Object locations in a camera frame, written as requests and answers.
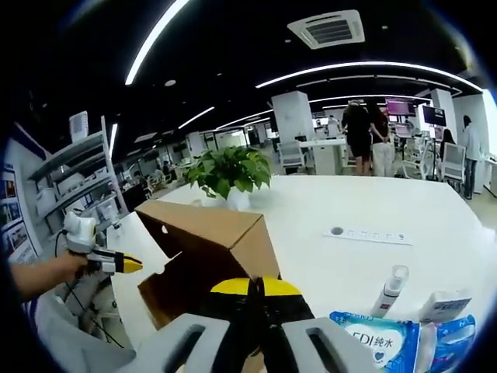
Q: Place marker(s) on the grey metal shelf rack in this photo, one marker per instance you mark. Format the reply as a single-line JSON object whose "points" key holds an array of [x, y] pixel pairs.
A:
{"points": [[74, 182]]}

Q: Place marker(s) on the small white carton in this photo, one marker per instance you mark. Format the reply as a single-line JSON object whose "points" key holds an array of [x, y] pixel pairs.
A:
{"points": [[446, 303]]}

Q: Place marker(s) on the white pump bottle red label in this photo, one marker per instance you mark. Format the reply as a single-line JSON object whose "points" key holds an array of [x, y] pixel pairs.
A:
{"points": [[388, 295]]}

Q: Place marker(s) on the white table socket strip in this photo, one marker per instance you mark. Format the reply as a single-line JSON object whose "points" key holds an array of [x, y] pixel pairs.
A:
{"points": [[337, 231]]}

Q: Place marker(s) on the straight ceiling light strip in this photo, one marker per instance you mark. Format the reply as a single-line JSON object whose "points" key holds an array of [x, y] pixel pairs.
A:
{"points": [[151, 42]]}

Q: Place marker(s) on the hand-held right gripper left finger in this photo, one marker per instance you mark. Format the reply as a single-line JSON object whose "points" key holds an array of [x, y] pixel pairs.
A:
{"points": [[217, 342]]}

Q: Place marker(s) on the ceiling air conditioner vent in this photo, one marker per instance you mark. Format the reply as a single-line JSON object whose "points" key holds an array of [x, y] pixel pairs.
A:
{"points": [[326, 29]]}

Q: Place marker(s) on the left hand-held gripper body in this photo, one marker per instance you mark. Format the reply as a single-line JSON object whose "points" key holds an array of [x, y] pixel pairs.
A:
{"points": [[79, 233]]}

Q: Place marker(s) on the black lit monitor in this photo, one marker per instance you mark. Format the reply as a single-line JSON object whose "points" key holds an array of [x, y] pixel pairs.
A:
{"points": [[435, 115]]}

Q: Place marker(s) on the small white ribbed appliance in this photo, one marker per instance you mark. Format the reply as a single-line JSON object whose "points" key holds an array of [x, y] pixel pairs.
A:
{"points": [[78, 126]]}

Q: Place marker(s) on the white background office chair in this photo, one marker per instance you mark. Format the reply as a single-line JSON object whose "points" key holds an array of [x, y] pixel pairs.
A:
{"points": [[417, 163], [452, 159]]}

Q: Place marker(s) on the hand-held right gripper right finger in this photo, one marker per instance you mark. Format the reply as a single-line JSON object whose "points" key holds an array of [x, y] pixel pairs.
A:
{"points": [[295, 349]]}

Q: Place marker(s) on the person's left hand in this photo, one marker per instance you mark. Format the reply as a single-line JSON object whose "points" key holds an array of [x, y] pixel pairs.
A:
{"points": [[66, 268]]}

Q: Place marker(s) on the brown cardboard shoe box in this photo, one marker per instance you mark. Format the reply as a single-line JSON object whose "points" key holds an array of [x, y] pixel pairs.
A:
{"points": [[209, 233]]}

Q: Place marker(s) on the pink lit monitor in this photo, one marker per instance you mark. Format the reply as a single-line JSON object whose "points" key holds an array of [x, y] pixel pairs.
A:
{"points": [[400, 105]]}

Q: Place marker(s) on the green potted plant white pot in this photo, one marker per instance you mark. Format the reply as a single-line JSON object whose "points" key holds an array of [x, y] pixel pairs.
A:
{"points": [[229, 171]]}

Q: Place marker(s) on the blue wall poster board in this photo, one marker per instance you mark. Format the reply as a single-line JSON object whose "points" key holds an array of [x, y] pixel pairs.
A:
{"points": [[15, 217]]}

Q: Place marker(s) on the blue wet wipes soft pack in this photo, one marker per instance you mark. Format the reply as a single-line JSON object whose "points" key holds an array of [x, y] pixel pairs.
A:
{"points": [[380, 342], [454, 338]]}

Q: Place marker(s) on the long curved ceiling light strip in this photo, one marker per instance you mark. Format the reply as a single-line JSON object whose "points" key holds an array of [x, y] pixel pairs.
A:
{"points": [[369, 63]]}

